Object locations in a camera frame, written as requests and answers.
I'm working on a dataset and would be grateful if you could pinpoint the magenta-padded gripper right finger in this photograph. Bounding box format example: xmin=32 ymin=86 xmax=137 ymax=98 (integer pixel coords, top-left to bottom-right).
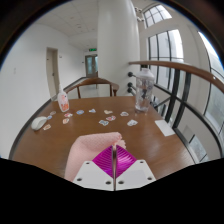
xmin=115 ymin=144 xmax=157 ymax=192

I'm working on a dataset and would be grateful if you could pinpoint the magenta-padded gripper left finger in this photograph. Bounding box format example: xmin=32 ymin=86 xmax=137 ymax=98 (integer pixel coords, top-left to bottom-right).
xmin=72 ymin=145 xmax=116 ymax=192

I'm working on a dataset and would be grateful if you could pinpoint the pink towel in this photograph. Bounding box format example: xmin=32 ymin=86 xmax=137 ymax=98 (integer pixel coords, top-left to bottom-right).
xmin=64 ymin=131 xmax=128 ymax=183

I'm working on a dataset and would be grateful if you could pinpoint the white paper card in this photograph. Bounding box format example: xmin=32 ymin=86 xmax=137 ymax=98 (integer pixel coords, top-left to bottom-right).
xmin=154 ymin=119 xmax=176 ymax=138

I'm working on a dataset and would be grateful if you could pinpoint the white computer mouse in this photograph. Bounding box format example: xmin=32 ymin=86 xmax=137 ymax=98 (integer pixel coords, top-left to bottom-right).
xmin=30 ymin=116 xmax=48 ymax=131

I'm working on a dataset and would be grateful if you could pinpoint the white spray bottle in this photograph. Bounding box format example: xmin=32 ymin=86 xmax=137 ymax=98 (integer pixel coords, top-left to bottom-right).
xmin=57 ymin=83 xmax=71 ymax=113

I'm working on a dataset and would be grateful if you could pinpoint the clear plastic bottle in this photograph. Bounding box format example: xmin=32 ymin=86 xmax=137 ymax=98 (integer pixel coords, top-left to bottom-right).
xmin=134 ymin=68 xmax=156 ymax=113

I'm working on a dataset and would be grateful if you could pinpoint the wooden chair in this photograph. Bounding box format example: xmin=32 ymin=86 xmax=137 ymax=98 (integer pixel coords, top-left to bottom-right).
xmin=64 ymin=77 xmax=120 ymax=100

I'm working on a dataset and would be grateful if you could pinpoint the grey double door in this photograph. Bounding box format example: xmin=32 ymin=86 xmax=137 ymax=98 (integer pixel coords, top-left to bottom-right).
xmin=84 ymin=54 xmax=99 ymax=78

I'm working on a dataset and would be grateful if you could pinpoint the beige side door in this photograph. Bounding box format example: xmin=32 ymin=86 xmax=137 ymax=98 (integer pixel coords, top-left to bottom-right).
xmin=45 ymin=47 xmax=61 ymax=100

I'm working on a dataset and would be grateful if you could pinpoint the wood-topped black railing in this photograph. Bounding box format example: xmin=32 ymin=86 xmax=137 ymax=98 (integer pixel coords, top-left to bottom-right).
xmin=127 ymin=60 xmax=224 ymax=162

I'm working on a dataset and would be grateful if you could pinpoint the tall dark-framed window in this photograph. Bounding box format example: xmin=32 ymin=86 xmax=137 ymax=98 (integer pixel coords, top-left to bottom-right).
xmin=197 ymin=31 xmax=224 ymax=135
xmin=147 ymin=29 xmax=185 ymax=90

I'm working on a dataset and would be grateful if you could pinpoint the slanted upper window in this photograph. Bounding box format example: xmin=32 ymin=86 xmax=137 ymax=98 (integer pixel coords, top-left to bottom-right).
xmin=142 ymin=3 xmax=173 ymax=30

